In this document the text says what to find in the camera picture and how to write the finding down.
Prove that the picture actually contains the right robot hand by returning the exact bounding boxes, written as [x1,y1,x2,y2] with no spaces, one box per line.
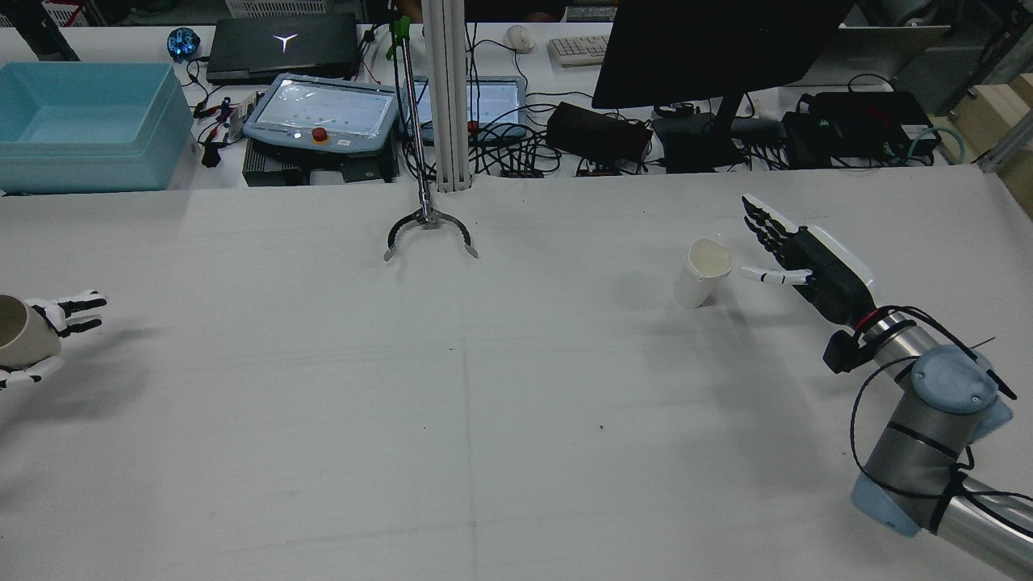
[740,194,879,328]

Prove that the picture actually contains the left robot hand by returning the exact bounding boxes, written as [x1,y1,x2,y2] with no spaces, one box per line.
[0,290,108,391]

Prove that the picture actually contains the beige paper cup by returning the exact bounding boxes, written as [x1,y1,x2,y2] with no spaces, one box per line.
[0,295,63,370]

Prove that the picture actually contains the white paper cup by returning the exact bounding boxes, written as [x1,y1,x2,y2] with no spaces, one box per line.
[673,237,735,309]

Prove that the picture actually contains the black electronics case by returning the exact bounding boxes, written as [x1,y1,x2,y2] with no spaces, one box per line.
[781,90,943,169]

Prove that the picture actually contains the light blue plastic bin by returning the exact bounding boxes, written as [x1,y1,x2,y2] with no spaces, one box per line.
[0,62,194,194]

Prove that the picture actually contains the silver Huawei monitor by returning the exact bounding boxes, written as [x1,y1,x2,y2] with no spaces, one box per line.
[795,24,953,88]

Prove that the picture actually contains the black Huawei monitor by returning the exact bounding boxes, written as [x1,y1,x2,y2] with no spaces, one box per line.
[592,0,856,173]

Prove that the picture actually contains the black controller box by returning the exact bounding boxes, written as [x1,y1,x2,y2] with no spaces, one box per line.
[242,141,400,188]

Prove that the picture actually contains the black power brick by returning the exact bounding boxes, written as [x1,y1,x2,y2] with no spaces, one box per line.
[546,101,655,165]

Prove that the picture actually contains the teach pendant with red button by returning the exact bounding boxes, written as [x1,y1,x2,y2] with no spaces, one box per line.
[242,73,400,156]

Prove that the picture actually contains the black laptop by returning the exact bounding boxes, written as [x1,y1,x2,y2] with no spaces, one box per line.
[206,12,362,86]

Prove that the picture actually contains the white keyboard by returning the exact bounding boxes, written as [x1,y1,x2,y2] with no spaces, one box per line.
[547,34,612,68]

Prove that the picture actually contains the white plastic basket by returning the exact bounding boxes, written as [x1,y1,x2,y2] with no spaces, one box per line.
[224,0,333,19]

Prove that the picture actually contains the grey blue teach pendant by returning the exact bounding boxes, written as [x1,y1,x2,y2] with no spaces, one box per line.
[399,75,528,146]

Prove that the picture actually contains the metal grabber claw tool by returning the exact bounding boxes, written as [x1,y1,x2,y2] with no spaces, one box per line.
[383,16,479,261]

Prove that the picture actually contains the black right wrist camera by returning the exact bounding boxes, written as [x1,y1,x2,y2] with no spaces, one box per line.
[823,329,871,374]

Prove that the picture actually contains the teal cable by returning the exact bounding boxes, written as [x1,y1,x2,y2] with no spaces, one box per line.
[908,125,968,167]

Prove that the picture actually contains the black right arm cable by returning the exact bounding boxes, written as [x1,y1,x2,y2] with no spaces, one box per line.
[847,305,1033,540]

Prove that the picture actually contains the aluminium profile post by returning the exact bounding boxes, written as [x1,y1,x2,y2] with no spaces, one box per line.
[421,0,473,193]

